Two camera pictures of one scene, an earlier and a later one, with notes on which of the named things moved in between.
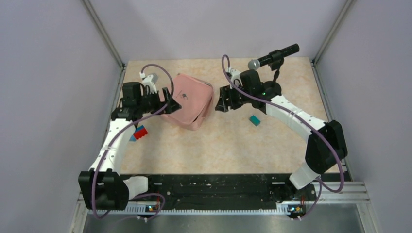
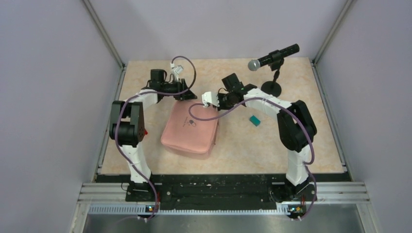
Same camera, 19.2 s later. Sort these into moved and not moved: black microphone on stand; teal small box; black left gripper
Moved: black left gripper
Not moved: teal small box; black microphone on stand
